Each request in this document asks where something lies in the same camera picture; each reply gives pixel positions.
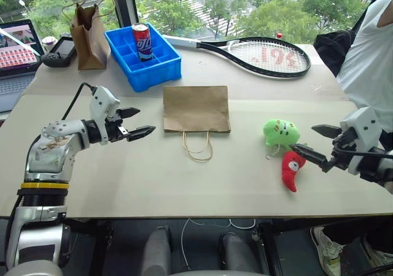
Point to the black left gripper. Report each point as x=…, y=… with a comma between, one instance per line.
x=114, y=131

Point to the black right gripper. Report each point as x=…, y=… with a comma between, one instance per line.
x=342, y=157

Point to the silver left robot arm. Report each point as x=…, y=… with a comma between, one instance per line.
x=52, y=153

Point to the flat brown paper bag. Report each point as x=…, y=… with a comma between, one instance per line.
x=196, y=110

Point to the standing brown paper bag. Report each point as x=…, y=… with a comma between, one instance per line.
x=90, y=48

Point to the green plush toy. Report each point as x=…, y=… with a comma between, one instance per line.
x=281, y=131

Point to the red plush chili toy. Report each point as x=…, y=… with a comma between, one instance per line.
x=291, y=171

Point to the blue plastic divided crate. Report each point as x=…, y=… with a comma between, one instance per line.
x=159, y=70

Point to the red soda can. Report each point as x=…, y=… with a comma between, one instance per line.
x=143, y=44

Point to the person in white shirt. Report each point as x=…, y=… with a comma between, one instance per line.
x=365, y=67

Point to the black backpack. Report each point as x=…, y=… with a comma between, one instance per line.
x=333, y=51

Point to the black and white tennis racket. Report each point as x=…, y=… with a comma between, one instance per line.
x=276, y=54

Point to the black handheld game console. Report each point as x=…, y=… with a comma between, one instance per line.
x=59, y=53

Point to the white sneaker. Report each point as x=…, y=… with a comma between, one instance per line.
x=328, y=251
x=379, y=257

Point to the black table leg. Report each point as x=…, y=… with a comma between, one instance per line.
x=89, y=245
x=271, y=248

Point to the white cup with purple lid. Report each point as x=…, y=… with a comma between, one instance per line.
x=48, y=44

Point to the grey laptop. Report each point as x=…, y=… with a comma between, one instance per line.
x=13, y=73

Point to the dark rounded grey shape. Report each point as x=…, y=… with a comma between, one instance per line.
x=238, y=251
x=156, y=251

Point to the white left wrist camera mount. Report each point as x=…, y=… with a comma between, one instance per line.
x=101, y=104

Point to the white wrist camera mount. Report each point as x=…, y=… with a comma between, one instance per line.
x=363, y=125
x=101, y=104

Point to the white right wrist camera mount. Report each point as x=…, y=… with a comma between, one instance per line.
x=363, y=125

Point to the black window frame post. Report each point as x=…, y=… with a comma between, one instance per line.
x=124, y=2

